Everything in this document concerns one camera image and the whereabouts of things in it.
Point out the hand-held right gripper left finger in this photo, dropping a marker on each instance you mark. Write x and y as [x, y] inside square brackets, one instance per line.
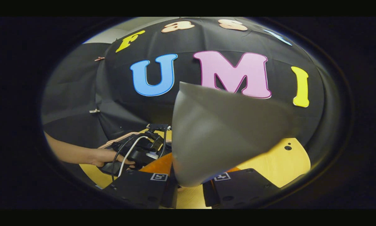
[137, 188]

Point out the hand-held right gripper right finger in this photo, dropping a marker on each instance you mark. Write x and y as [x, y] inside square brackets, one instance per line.
[244, 188]

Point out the pink suitcase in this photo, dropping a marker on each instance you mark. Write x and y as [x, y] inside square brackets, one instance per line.
[115, 140]

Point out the white skin care tube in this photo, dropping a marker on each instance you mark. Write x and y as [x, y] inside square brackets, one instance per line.
[219, 131]

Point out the red clip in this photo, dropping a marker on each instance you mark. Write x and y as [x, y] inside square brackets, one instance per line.
[99, 58]

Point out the black backdrop cloth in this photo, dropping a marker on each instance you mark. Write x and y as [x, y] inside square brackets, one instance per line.
[112, 88]

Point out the white clip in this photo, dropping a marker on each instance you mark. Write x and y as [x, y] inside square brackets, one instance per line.
[94, 110]

